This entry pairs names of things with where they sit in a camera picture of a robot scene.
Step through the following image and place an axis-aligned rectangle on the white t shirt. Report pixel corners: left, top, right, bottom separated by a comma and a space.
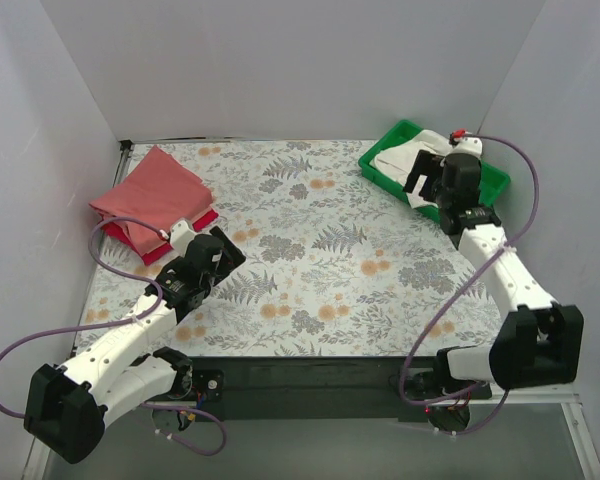
370, 130, 452, 208

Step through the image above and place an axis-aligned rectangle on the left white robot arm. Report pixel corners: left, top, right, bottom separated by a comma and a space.
24, 220, 245, 464

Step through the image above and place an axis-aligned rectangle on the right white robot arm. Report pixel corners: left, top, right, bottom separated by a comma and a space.
404, 150, 584, 398

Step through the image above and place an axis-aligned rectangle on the green plastic tray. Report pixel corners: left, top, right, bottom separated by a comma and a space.
358, 120, 510, 223

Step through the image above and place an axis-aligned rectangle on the folded red t shirt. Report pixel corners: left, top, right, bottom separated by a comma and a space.
97, 208, 218, 265

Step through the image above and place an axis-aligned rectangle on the folded pink t shirt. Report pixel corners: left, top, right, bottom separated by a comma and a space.
89, 146, 218, 265

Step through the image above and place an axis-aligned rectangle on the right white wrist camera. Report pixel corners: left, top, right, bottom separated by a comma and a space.
449, 130, 483, 158

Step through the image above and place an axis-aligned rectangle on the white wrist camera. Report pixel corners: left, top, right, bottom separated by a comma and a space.
169, 218, 196, 256
449, 130, 483, 158

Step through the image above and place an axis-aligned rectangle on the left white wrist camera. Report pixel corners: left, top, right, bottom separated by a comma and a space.
169, 218, 196, 256

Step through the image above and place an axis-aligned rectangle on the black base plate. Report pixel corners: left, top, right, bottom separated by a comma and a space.
144, 355, 494, 422

